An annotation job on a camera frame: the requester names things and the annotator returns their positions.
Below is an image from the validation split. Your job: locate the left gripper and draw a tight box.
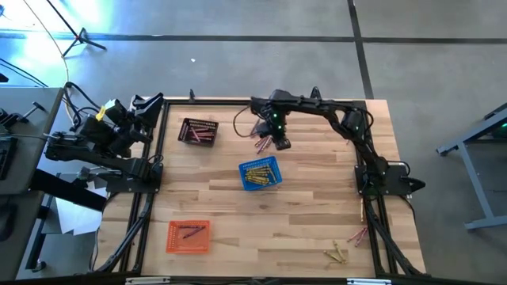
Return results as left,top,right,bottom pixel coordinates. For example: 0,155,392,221
113,92,166,146

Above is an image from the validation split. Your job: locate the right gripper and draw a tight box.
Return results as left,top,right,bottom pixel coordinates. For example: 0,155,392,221
257,108,293,152

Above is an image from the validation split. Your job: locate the blue plastic basket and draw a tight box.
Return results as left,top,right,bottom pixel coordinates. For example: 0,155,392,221
238,155,284,192

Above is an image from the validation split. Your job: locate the black plastic basket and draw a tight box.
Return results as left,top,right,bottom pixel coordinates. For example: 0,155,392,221
177,117,219,147

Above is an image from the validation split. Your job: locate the black tripod stand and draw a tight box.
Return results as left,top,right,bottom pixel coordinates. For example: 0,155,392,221
46,0,108,57

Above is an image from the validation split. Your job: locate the black desk crossbeam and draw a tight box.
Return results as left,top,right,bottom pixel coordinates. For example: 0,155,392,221
29,169,109,212

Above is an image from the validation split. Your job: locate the white paper sheet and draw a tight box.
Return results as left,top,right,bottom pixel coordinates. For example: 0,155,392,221
55,196,105,235

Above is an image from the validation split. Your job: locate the orange plastic basket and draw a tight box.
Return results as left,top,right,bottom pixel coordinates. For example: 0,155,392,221
165,219,212,255

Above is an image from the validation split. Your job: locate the black desk clamp tool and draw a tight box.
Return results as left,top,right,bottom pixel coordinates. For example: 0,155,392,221
0,101,48,128

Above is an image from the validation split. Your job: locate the black keyboard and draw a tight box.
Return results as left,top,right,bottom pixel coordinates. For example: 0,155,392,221
0,136,17,181

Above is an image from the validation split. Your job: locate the dark grey desk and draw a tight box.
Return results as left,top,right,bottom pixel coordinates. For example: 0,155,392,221
0,192,45,282

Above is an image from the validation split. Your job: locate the black device green light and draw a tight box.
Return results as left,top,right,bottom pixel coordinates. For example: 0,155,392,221
483,102,507,140

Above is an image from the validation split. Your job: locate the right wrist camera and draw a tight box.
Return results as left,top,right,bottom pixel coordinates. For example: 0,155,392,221
250,97,274,120

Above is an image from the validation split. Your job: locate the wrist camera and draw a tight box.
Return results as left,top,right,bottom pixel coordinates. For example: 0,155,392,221
250,97,274,120
105,98,130,128

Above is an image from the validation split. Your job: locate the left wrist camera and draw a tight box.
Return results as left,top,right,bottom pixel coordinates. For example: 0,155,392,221
105,98,130,128

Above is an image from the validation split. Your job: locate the black right camera cable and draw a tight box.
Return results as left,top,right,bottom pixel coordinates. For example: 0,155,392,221
232,104,257,139

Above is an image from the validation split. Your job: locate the black camera cable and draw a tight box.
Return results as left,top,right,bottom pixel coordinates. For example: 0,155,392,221
232,104,257,139
63,81,102,124

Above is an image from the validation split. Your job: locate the black aluminium table frame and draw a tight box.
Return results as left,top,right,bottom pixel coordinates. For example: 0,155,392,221
94,97,427,278

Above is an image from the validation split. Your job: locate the black left camera cable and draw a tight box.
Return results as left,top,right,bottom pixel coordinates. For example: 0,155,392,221
63,81,102,124

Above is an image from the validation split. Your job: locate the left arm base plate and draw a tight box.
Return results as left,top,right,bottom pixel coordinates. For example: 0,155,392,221
105,162,164,195

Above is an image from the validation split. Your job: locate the yellow extension cable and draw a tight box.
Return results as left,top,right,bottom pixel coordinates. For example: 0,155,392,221
22,0,74,120

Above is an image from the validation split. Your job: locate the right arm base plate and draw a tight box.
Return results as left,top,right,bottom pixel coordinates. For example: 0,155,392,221
354,162,427,198

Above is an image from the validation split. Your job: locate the black floor cable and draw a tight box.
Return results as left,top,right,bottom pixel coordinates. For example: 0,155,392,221
0,57,49,89

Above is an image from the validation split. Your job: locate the silver metal bracket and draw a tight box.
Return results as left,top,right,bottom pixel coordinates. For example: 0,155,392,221
124,276,172,285
346,278,393,285

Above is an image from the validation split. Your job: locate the grey metal table frame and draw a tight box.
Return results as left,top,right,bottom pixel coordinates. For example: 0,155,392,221
436,101,507,231

